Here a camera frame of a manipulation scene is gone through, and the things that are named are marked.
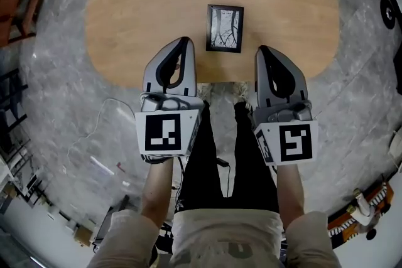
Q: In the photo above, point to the person's white shoe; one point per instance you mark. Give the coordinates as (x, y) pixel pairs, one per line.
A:
(242, 92)
(206, 90)

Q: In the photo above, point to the person's right white shoe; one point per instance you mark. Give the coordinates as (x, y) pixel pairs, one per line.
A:
(242, 92)

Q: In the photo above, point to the person's left forearm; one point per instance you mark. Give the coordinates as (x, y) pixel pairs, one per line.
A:
(157, 191)

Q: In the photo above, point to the person's right forearm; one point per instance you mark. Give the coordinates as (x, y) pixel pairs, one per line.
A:
(290, 191)

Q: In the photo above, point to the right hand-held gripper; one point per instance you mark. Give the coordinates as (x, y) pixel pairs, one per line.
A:
(295, 142)

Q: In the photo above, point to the wooden coffee table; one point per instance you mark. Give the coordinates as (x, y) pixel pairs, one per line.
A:
(141, 9)

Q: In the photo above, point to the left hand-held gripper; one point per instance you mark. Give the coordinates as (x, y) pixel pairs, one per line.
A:
(163, 135)

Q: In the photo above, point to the person's black trousers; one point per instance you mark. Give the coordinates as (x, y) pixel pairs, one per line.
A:
(201, 185)

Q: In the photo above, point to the black framed picture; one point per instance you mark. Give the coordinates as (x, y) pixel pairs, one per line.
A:
(224, 28)

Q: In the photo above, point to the black box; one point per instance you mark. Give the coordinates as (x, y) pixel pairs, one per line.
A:
(399, 72)

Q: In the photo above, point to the person's left white shoe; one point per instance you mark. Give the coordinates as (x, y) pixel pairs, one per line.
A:
(206, 90)

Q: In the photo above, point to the white round stool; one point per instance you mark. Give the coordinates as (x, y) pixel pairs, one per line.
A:
(396, 147)

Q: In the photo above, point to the person's white shirt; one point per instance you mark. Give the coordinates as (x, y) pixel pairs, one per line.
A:
(226, 238)

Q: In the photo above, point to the white plush toy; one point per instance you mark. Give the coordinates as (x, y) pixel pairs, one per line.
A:
(362, 207)

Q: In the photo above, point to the black cart wheel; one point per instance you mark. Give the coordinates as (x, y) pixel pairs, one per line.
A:
(387, 13)

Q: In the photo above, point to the orange striped mat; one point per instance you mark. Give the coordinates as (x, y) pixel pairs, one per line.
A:
(345, 227)

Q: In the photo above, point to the dark wooden side table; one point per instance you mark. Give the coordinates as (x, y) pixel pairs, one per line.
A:
(110, 222)

